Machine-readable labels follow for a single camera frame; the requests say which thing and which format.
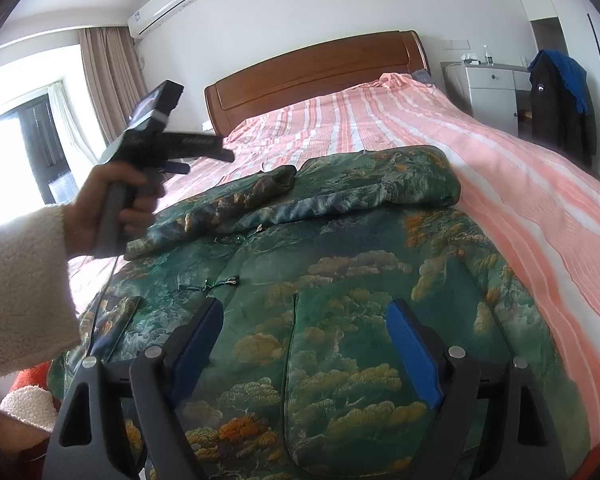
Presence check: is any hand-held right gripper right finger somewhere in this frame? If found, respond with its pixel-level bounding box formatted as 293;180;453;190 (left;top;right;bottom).
385;299;568;480

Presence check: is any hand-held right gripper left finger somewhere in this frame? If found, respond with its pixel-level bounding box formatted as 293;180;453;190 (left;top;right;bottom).
42;297;226;480

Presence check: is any green printed jacket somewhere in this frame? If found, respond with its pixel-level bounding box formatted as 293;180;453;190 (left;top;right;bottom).
47;145;590;480

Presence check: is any person's left hand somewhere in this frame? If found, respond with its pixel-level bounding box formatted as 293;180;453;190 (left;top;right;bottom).
61;162;167;259

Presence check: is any beige curtain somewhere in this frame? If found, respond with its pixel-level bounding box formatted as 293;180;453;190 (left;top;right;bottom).
78;26;149;149

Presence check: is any white air conditioner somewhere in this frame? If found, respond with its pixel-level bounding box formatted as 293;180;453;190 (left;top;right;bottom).
126;0;202;39

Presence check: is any window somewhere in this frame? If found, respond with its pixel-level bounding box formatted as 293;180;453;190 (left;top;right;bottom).
0;45;87;231

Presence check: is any wooden headboard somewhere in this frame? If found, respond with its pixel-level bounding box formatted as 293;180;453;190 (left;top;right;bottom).
204;30;431;134

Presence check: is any white fleece cloth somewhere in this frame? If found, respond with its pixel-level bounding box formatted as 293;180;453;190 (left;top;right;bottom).
0;387;59;432

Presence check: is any bed with pink striped sheet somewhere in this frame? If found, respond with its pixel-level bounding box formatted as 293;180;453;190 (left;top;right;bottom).
65;72;600;480

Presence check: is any white dresser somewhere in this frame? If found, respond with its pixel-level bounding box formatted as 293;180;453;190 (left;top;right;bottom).
442;60;536;137

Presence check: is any black jacket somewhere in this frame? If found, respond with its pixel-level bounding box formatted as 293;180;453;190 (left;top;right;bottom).
529;51;599;167

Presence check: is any blue garment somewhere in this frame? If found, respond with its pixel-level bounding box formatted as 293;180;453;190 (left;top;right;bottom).
527;50;591;116

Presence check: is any white wardrobe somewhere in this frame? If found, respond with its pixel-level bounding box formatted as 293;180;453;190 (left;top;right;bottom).
507;0;600;181

